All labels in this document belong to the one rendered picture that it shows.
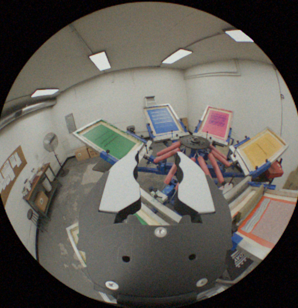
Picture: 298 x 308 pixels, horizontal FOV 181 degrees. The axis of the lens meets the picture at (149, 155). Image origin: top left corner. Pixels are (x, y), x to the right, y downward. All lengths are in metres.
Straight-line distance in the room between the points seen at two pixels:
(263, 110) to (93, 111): 5.09
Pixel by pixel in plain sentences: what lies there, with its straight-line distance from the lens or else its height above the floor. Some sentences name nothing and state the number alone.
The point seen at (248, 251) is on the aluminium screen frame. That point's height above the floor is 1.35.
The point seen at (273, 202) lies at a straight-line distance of 0.87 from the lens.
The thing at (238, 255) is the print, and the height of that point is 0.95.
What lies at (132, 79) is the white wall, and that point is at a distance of 4.14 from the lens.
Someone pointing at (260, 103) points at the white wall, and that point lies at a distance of 2.70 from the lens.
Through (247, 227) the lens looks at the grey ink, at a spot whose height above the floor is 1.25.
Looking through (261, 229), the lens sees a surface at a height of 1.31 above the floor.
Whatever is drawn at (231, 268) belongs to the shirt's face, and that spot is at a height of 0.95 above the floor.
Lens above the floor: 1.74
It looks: 32 degrees down
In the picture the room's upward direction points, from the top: 8 degrees counter-clockwise
